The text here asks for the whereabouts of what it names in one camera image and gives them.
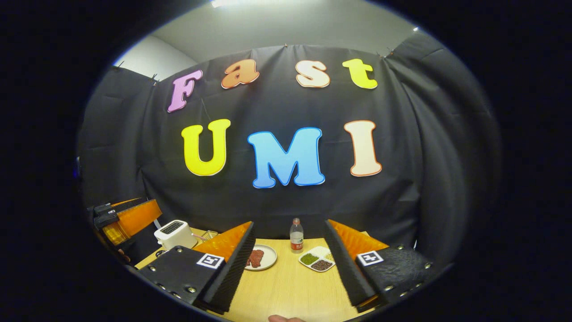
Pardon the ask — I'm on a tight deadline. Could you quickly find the white toaster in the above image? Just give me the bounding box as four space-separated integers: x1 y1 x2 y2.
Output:
154 220 198 250

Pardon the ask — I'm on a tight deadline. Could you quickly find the clear plastic bottle red label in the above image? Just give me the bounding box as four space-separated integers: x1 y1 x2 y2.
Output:
290 218 304 254

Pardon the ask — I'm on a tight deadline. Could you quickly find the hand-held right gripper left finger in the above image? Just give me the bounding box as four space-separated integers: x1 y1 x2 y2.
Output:
136 220 256 314

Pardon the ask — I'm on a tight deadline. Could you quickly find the white round plate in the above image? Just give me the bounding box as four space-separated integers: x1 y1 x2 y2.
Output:
245 244 278 271

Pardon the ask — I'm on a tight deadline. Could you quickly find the white divided grain tray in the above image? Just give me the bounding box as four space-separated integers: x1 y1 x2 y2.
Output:
299 246 336 272

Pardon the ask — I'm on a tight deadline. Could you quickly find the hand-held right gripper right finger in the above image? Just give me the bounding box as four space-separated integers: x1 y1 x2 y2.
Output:
324 219 436 313

